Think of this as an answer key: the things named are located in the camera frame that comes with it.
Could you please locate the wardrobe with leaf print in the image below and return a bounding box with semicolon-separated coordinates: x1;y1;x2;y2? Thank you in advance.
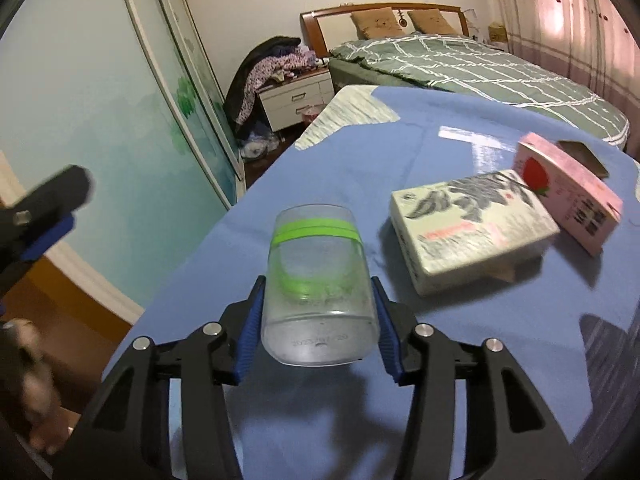
0;0;246;326

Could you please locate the brown pillow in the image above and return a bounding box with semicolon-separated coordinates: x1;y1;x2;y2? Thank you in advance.
406;8;458;36
350;6;407;40

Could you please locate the pink carton box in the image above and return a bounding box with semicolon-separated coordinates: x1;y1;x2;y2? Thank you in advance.
512;132;625;257

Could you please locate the wooden bed headboard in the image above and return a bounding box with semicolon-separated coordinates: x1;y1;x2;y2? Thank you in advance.
299;2;473;58

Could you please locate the white nightstand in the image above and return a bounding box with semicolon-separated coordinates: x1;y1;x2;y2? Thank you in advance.
256;69;335;133

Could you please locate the clear cup with green band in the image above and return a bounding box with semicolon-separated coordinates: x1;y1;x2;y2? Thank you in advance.
260;203;380;367

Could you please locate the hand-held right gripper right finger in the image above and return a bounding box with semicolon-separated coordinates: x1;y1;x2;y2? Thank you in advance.
369;275;583;480

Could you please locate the purple patterned garment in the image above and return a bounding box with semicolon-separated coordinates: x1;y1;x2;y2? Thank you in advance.
235;44;317;126

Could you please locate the blue cloth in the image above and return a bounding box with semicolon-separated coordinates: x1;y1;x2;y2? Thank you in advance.
102;85;640;480

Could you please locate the pile of clothes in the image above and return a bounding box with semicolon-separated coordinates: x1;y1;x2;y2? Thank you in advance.
222;36;302;138

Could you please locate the pink striped curtain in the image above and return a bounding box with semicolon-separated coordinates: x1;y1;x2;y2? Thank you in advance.
487;0;640;111

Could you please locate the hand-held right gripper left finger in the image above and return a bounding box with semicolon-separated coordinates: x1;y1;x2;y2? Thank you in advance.
65;275;267;480

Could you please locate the green checked quilt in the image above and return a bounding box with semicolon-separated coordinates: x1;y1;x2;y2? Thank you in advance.
327;34;631;148

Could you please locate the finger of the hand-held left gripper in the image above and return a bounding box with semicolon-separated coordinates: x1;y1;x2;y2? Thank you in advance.
0;164;95;293

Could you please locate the person's left hand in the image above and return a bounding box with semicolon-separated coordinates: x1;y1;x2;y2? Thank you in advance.
0;317;63;456

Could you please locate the green and white printed box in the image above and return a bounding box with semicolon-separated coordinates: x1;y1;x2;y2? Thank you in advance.
390;169;561;297

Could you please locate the brown plastic tray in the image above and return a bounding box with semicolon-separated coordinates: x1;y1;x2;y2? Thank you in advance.
557;139;611;179

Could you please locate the white plastic bag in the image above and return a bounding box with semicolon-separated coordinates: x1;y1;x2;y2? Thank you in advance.
242;130;281;162

